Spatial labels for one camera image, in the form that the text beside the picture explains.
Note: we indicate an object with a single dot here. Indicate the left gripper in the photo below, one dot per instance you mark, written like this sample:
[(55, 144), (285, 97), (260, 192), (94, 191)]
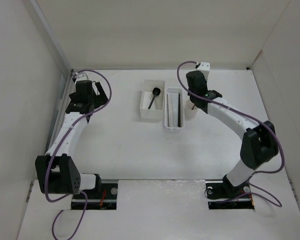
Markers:
[(100, 99)]

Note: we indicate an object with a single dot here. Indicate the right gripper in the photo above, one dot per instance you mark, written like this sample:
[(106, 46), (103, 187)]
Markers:
[(205, 81)]

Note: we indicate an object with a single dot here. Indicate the black spoon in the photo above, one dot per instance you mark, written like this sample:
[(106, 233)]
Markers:
[(155, 93)]

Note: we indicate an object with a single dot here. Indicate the grey metal chopstick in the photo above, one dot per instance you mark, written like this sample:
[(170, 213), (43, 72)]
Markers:
[(182, 110)]

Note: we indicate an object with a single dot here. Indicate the silver chopstick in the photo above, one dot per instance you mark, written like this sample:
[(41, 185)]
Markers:
[(179, 111)]

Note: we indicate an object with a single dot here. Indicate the black chopstick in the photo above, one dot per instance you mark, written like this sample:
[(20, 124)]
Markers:
[(166, 112)]

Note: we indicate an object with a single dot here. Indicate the white chopstick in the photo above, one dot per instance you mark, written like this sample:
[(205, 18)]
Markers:
[(173, 109)]

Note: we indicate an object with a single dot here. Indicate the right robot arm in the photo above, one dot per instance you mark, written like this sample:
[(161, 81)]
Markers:
[(258, 145)]

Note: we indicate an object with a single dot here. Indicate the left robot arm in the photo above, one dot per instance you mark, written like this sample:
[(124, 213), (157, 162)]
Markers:
[(56, 170)]

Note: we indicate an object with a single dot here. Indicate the white perforated tray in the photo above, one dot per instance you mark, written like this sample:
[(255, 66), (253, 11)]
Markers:
[(167, 90)]

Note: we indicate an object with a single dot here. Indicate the beige paper cup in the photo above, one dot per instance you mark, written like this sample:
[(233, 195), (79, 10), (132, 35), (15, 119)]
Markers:
[(188, 113)]

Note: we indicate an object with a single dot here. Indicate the white rectangular box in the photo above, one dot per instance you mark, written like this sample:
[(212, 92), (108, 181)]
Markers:
[(156, 113)]

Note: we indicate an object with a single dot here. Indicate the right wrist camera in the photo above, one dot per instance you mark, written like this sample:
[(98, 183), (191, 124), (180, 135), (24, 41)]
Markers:
[(204, 68)]

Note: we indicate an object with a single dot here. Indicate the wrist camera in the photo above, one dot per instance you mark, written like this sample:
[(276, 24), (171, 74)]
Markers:
[(204, 68), (80, 77)]

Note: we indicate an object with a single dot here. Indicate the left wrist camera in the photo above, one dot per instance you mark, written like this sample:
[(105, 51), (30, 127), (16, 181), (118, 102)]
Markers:
[(80, 77)]

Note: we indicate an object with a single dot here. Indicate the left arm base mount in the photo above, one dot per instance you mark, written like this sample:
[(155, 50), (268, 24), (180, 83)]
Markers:
[(105, 200)]

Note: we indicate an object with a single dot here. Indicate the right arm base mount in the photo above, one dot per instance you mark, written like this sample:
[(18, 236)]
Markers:
[(222, 196)]

